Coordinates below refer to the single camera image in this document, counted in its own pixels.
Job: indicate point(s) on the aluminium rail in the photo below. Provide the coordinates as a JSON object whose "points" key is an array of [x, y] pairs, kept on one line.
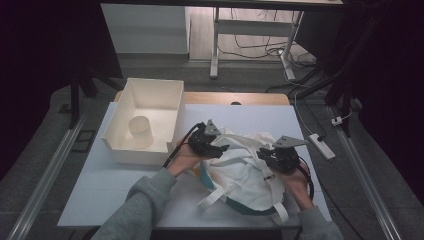
{"points": [[366, 186], [46, 180]]}

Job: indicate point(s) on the black metal stand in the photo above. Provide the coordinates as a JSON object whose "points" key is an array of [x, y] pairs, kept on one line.
{"points": [[343, 90], [75, 96]]}

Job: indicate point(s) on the white storage box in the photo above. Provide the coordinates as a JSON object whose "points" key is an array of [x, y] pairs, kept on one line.
{"points": [[163, 96]]}

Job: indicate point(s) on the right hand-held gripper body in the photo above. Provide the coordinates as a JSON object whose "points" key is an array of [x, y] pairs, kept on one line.
{"points": [[283, 160]]}

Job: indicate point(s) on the person's left hand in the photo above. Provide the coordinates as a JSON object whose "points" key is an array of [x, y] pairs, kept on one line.
{"points": [[183, 160]]}

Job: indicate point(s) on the person's right hand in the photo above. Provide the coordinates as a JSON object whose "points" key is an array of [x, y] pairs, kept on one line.
{"points": [[296, 186]]}

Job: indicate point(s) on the white cup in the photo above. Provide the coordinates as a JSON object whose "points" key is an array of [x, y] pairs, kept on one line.
{"points": [[140, 130]]}

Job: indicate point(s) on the white table mat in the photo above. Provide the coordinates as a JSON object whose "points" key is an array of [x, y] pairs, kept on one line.
{"points": [[100, 190]]}

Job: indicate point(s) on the white tote bag coloured patches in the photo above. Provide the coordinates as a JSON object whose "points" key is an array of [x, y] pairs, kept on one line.
{"points": [[243, 180]]}

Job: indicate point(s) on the white desk frame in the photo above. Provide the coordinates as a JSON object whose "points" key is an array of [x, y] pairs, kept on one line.
{"points": [[253, 27]]}

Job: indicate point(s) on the small white adapter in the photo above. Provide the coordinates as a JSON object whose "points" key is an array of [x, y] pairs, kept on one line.
{"points": [[336, 121]]}

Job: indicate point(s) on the black floor plate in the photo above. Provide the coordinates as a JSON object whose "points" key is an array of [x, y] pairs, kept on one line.
{"points": [[76, 146]]}

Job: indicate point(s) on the white power strip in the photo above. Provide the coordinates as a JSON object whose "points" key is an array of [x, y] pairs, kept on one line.
{"points": [[321, 146]]}

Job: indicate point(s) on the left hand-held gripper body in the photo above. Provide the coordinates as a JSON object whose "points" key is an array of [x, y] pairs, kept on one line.
{"points": [[203, 143]]}

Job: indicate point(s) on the white cabinet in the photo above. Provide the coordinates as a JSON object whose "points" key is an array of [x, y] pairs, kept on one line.
{"points": [[143, 30]]}

